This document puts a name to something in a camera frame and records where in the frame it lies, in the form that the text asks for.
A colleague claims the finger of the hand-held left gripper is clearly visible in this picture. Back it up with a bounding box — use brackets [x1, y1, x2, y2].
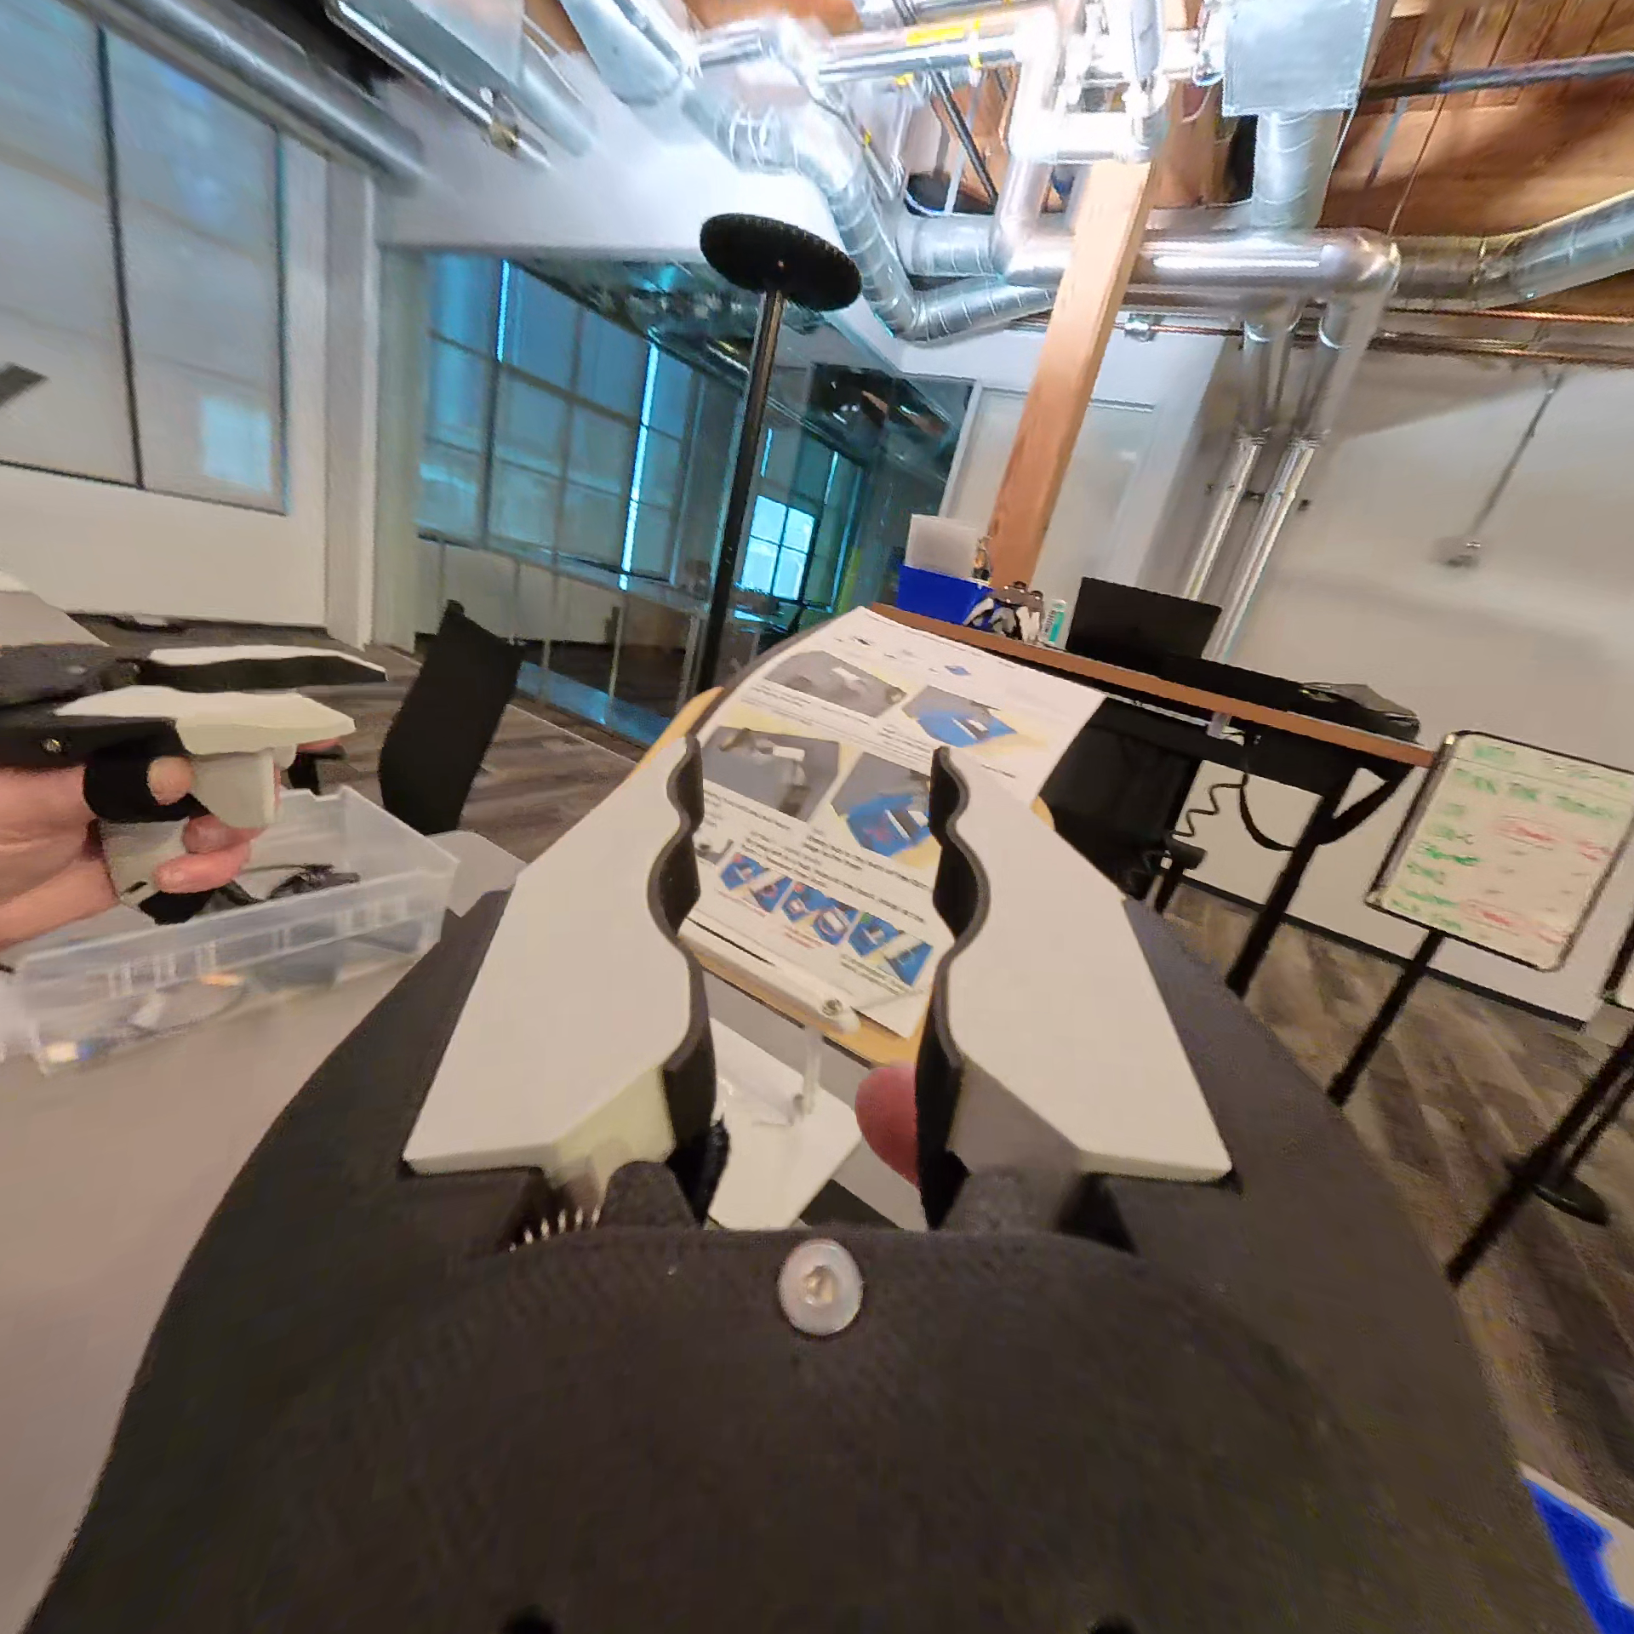
[56, 683, 362, 760]
[142, 642, 387, 694]

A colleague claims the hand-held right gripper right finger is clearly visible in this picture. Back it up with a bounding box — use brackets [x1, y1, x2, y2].
[910, 747, 1237, 1192]

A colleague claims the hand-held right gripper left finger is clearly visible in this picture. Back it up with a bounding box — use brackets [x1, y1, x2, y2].
[406, 749, 731, 1192]

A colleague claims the clear plastic storage bin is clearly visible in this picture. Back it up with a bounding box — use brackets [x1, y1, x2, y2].
[0, 784, 463, 1076]

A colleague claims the blue plastic bin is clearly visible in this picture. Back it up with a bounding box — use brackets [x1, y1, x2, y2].
[1525, 1467, 1634, 1634]

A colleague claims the person's left hand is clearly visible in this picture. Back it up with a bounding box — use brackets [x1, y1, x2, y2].
[0, 741, 348, 953]

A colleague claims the black office chair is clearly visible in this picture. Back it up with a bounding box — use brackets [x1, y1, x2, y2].
[375, 601, 527, 838]
[1037, 692, 1217, 900]

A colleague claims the long wooden workbench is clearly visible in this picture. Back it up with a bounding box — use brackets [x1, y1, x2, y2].
[869, 595, 1447, 772]

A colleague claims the black laptop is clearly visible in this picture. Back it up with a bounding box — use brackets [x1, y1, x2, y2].
[1066, 576, 1225, 681]

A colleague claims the small blue bin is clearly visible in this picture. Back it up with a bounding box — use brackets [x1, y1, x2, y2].
[891, 564, 988, 624]

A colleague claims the small handwritten whiteboard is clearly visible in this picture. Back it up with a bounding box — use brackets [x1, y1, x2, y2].
[1363, 731, 1634, 974]

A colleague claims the black pole with round disc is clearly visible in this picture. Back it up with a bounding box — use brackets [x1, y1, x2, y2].
[698, 212, 865, 706]

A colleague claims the brown wooden post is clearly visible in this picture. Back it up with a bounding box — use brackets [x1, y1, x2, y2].
[980, 153, 1157, 593]

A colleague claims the silver ventilation duct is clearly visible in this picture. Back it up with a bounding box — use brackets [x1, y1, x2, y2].
[550, 0, 1634, 346]

